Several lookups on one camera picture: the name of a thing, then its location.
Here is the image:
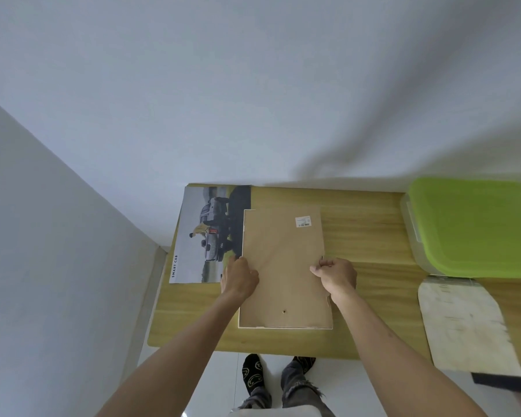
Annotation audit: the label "person's right hand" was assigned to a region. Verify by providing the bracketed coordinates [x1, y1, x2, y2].
[309, 257, 358, 306]

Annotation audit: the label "person's left hand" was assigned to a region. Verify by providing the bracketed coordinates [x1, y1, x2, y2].
[220, 256, 260, 303]

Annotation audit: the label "brown backed picture frame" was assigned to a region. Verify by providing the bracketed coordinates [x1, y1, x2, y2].
[237, 208, 334, 330]

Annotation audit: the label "person's right forearm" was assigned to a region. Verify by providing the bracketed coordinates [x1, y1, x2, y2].
[330, 287, 489, 417]

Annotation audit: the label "person's left forearm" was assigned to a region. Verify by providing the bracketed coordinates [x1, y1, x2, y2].
[96, 292, 240, 417]

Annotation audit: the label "car poster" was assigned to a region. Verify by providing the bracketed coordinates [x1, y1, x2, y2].
[169, 185, 252, 284]

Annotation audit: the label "black sock with yellow print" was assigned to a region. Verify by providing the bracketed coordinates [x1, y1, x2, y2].
[242, 354, 271, 398]
[293, 356, 317, 375]

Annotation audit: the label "grey ripped jeans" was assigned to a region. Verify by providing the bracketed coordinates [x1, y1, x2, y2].
[237, 359, 336, 417]

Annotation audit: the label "white shirt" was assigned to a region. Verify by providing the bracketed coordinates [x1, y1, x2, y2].
[229, 405, 323, 417]

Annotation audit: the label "white worn paper sheet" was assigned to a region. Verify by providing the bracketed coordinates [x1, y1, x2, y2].
[418, 275, 521, 378]

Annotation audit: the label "green container lid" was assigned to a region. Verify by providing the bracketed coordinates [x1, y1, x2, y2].
[408, 176, 521, 279]

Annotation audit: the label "black flat board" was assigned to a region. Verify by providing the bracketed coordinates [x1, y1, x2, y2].
[471, 372, 521, 394]

